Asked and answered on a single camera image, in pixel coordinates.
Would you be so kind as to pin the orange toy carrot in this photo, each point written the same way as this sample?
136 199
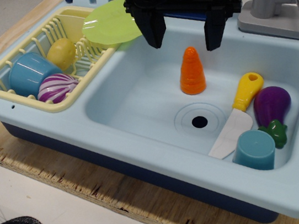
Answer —
192 78

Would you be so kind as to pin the blue cup in sink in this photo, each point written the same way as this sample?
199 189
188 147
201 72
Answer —
255 149

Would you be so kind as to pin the light blue toy sink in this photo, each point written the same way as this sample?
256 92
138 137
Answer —
134 119

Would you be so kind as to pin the green plastic plate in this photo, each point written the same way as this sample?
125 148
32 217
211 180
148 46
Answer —
110 24

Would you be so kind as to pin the yellow handled toy knife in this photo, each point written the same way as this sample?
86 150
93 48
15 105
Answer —
238 121

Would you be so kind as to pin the purple toy eggplant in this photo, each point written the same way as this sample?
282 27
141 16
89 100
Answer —
270 108

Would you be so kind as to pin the purple white toy onion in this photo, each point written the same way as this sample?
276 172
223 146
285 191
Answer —
55 87

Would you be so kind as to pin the yellow dish rack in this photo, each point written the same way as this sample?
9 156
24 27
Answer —
90 57

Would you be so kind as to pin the blue cup in rack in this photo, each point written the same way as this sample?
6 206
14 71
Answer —
28 73

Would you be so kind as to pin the yellow toy potato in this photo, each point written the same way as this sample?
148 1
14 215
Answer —
62 53

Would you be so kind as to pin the wooden board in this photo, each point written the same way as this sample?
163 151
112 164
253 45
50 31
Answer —
59 189

